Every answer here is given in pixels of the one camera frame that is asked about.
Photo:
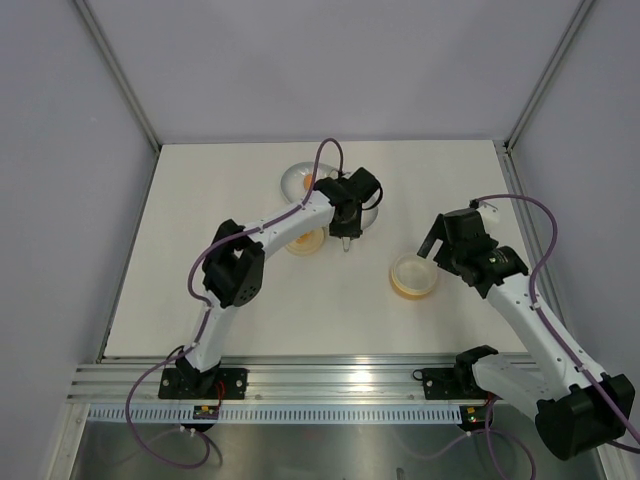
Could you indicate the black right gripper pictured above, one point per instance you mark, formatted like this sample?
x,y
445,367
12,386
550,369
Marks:
x,y
439,230

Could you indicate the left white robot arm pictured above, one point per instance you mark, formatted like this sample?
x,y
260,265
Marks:
x,y
229,273

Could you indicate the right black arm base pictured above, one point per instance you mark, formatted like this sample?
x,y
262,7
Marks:
x,y
442,384

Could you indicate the round cream lunch box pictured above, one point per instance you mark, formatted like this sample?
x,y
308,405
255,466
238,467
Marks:
x,y
413,277

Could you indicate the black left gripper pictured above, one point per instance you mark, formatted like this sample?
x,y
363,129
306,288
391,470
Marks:
x,y
352,231

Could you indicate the cream lunch box lid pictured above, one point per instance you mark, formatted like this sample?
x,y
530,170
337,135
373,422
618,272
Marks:
x,y
307,244

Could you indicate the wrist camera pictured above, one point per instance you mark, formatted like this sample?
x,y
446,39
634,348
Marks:
x,y
489,213
360,187

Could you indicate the right aluminium frame post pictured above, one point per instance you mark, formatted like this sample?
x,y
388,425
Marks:
x,y
549,71

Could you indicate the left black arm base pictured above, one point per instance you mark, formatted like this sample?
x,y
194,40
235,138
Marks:
x,y
226,383

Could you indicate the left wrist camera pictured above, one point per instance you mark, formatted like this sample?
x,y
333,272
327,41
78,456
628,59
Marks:
x,y
360,187

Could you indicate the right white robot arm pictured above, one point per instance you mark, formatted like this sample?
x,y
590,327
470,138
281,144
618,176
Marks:
x,y
574,403

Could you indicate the white slotted cable duct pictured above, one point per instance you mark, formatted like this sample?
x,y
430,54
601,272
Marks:
x,y
280,414

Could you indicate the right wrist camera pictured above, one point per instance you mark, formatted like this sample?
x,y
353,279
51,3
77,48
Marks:
x,y
489,213

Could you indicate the aluminium front rail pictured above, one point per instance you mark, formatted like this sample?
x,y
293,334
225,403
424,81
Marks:
x,y
346,379

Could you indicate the left aluminium frame post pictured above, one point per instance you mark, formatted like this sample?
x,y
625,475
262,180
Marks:
x,y
108,56

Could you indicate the aluminium frame post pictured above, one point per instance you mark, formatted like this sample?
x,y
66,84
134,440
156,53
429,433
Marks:
x,y
549,71
108,56

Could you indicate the white oval plate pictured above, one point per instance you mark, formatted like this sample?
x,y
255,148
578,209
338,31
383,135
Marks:
x,y
292,189

